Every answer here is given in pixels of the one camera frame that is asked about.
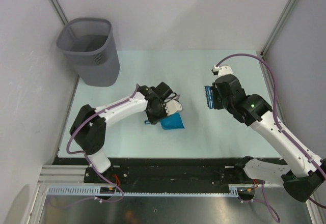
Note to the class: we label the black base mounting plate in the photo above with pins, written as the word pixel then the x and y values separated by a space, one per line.
pixel 222 169

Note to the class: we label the blue plastic dustpan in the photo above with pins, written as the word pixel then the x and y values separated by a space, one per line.
pixel 171 122

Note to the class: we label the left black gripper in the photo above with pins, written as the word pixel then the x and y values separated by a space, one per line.
pixel 153 120

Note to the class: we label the grey mesh waste bin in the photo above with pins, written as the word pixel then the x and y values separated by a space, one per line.
pixel 88 45

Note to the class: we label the blue hand brush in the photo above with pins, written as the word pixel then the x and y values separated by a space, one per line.
pixel 209 97

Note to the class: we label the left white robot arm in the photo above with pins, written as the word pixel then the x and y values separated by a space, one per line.
pixel 90 125

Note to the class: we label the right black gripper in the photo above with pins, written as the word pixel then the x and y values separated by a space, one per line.
pixel 216 105

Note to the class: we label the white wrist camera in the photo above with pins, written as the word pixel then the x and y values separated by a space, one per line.
pixel 220 71
pixel 173 107

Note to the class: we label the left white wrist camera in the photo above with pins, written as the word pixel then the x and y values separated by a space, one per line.
pixel 173 107

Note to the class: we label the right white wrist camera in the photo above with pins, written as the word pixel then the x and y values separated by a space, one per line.
pixel 220 71

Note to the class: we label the white slotted cable duct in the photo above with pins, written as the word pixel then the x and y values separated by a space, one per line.
pixel 103 191

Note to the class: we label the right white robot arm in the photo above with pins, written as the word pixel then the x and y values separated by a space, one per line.
pixel 303 172

